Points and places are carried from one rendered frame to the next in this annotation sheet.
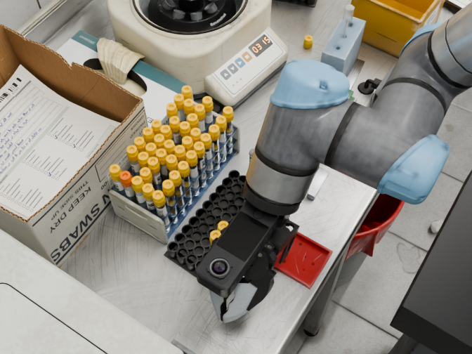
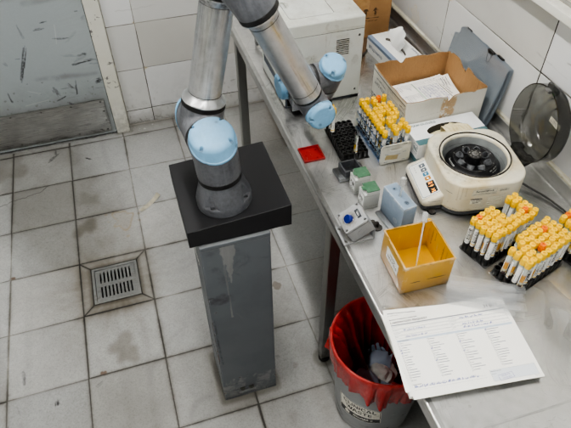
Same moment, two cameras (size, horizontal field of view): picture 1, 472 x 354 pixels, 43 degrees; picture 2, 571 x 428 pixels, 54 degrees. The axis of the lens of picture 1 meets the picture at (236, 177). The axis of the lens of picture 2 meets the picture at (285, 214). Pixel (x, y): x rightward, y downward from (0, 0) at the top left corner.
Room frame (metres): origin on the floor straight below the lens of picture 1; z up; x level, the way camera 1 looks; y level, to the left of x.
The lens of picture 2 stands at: (1.18, -1.21, 2.02)
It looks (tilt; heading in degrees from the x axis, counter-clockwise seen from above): 46 degrees down; 129
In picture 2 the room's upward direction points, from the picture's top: 1 degrees counter-clockwise
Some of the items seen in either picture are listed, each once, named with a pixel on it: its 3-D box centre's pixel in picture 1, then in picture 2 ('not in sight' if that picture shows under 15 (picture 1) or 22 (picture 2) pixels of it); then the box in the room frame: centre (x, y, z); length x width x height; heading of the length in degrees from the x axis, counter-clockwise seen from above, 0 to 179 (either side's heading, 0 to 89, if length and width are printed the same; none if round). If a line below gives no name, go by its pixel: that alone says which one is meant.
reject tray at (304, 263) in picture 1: (301, 258); (311, 153); (0.37, -0.10, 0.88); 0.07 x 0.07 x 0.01; 57
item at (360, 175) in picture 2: not in sight; (359, 180); (0.57, -0.13, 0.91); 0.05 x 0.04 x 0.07; 57
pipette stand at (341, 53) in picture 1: (340, 57); (397, 209); (0.73, -0.18, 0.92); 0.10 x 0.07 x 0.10; 153
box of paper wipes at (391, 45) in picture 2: not in sight; (395, 45); (0.28, 0.55, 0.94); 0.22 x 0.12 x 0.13; 151
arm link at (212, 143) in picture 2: not in sight; (214, 149); (0.33, -0.46, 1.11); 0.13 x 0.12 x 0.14; 150
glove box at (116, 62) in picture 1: (120, 81); (446, 135); (0.68, 0.19, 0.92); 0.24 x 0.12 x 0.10; 57
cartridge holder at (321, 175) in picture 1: (297, 170); (349, 169); (0.52, -0.10, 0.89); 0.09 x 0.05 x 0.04; 59
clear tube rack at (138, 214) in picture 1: (178, 169); (381, 133); (0.51, 0.09, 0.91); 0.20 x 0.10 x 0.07; 147
